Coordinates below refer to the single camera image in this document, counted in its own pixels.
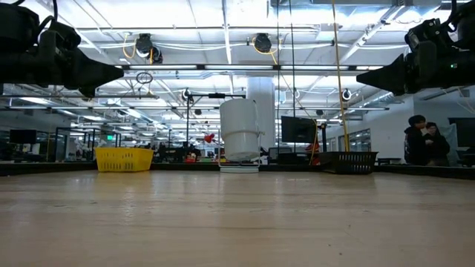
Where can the black aluminium table frame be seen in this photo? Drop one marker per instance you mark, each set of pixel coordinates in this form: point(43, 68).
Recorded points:
point(426, 170)

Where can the black plastic basket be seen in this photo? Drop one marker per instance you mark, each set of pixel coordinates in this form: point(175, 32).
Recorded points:
point(349, 163)

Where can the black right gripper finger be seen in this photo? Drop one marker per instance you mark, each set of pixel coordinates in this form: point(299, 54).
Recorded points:
point(384, 76)

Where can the black background monitor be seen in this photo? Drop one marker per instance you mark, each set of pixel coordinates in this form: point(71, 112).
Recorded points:
point(298, 130)
point(23, 136)

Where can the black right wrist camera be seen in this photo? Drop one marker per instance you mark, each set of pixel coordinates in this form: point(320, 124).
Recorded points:
point(426, 31)

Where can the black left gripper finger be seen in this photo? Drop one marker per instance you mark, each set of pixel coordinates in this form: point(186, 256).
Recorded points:
point(96, 74)

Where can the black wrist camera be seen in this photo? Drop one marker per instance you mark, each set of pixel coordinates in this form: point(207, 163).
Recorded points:
point(63, 33)
point(426, 31)

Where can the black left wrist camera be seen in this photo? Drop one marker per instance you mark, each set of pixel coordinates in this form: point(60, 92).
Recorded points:
point(63, 33)

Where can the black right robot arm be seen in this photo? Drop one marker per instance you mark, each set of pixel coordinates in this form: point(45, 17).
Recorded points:
point(464, 55)

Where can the yellow plastic basket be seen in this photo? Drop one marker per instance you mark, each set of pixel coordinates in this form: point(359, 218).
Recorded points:
point(122, 159)

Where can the person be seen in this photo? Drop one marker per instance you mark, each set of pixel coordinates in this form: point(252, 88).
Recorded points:
point(413, 144)
point(438, 148)

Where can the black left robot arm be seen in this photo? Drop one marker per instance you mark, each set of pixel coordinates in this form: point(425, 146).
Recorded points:
point(15, 26)

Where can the red background object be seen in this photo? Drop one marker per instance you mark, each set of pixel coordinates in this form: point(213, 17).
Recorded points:
point(209, 138)

